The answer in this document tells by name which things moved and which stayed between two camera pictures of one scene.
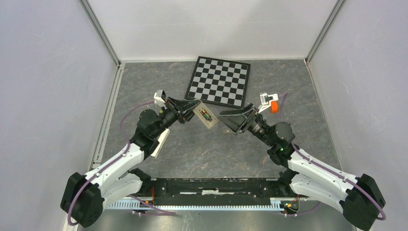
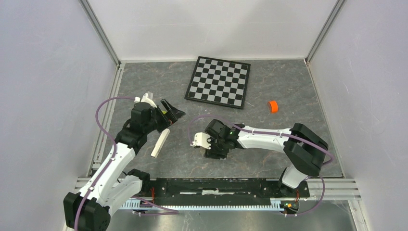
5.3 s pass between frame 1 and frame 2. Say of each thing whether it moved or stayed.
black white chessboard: stayed
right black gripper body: moved
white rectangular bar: stayed
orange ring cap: stayed
